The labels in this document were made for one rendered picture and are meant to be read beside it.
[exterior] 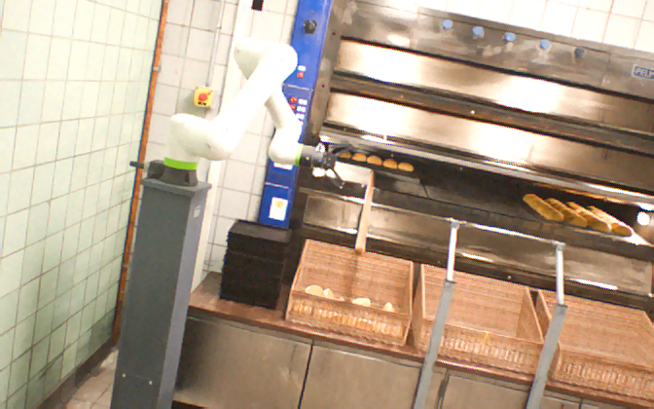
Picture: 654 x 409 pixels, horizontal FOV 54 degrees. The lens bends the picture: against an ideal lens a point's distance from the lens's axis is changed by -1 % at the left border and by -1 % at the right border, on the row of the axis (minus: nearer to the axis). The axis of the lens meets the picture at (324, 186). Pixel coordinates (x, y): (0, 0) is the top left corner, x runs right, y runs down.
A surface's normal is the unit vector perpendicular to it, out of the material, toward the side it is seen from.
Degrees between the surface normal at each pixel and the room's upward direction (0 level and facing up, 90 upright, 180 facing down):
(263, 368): 90
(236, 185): 90
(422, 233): 70
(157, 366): 90
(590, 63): 90
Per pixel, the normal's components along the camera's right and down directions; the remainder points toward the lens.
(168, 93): -0.07, 0.16
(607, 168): 0.00, -0.18
